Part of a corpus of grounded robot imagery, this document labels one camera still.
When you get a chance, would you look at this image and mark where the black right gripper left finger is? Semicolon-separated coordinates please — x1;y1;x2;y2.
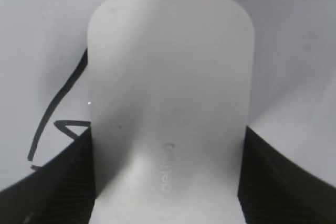
1;130;96;223

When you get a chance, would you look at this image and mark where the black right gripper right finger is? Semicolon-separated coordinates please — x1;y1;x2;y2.
237;127;335;223

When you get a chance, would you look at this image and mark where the white rectangular board eraser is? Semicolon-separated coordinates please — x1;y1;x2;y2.
87;0;255;223

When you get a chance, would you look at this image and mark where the white board with grey frame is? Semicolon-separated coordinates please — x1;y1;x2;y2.
1;0;335;188

